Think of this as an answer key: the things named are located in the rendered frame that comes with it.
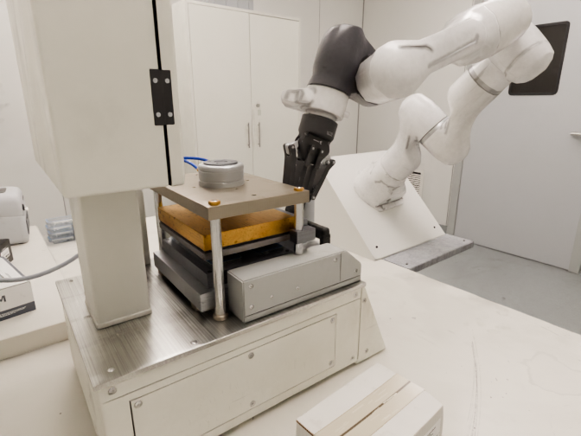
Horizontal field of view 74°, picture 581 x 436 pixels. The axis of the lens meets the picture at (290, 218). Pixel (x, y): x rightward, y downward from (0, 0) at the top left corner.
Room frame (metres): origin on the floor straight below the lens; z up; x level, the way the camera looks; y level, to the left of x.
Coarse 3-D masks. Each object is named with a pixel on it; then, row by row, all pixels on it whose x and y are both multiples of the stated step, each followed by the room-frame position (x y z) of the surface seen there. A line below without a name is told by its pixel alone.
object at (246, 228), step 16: (160, 208) 0.69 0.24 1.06; (176, 208) 0.69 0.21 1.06; (272, 208) 0.69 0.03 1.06; (160, 224) 0.70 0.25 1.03; (176, 224) 0.63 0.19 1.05; (192, 224) 0.59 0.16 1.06; (208, 224) 0.59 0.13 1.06; (224, 224) 0.59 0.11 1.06; (240, 224) 0.59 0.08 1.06; (256, 224) 0.60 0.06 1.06; (272, 224) 0.61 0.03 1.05; (288, 224) 0.63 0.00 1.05; (192, 240) 0.58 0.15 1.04; (208, 240) 0.54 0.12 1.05; (224, 240) 0.56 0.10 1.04; (240, 240) 0.58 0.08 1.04; (256, 240) 0.60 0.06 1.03; (272, 240) 0.61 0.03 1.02; (208, 256) 0.54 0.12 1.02
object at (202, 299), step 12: (288, 240) 0.71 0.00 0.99; (312, 240) 0.76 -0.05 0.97; (156, 252) 0.70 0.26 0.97; (156, 264) 0.69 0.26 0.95; (168, 264) 0.64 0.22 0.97; (168, 276) 0.64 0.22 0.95; (180, 276) 0.59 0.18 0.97; (192, 276) 0.59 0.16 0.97; (180, 288) 0.59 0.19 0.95; (192, 288) 0.55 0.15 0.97; (204, 288) 0.55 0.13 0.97; (192, 300) 0.55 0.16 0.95; (204, 300) 0.53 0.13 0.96
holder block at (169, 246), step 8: (168, 240) 0.69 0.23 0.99; (168, 248) 0.68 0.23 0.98; (176, 248) 0.65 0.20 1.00; (176, 256) 0.64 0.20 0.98; (184, 256) 0.62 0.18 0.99; (192, 256) 0.62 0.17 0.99; (248, 256) 0.62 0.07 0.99; (272, 256) 0.62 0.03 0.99; (184, 264) 0.62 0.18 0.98; (192, 264) 0.59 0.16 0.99; (200, 264) 0.58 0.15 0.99; (240, 264) 0.58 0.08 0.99; (248, 264) 0.59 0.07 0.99; (192, 272) 0.59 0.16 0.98; (200, 272) 0.56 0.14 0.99; (208, 272) 0.55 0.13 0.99; (224, 272) 0.56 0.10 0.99; (200, 280) 0.57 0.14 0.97; (208, 280) 0.54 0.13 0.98; (224, 280) 0.56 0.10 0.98; (208, 288) 0.54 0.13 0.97
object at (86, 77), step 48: (48, 0) 0.40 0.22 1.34; (96, 0) 0.42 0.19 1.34; (144, 0) 0.45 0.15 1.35; (48, 48) 0.39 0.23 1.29; (96, 48) 0.42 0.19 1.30; (144, 48) 0.44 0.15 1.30; (48, 96) 0.39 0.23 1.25; (96, 96) 0.41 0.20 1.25; (144, 96) 0.44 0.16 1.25; (48, 144) 0.43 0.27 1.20; (96, 144) 0.41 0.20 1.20; (144, 144) 0.44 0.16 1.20; (96, 192) 0.40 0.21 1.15; (96, 240) 0.50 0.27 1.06; (144, 240) 0.73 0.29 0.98; (96, 288) 0.50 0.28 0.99; (144, 288) 0.54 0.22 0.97
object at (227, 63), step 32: (192, 0) 2.87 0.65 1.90; (192, 32) 2.86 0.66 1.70; (224, 32) 3.01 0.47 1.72; (256, 32) 3.18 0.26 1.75; (288, 32) 3.37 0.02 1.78; (192, 64) 2.85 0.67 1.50; (224, 64) 3.01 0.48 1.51; (256, 64) 3.18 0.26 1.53; (288, 64) 3.37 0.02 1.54; (192, 96) 2.84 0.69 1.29; (224, 96) 3.00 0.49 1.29; (256, 96) 3.18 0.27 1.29; (192, 128) 2.85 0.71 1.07; (224, 128) 2.99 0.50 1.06; (256, 128) 3.17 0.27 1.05; (288, 128) 3.37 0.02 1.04; (192, 160) 2.88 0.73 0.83; (256, 160) 3.17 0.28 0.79
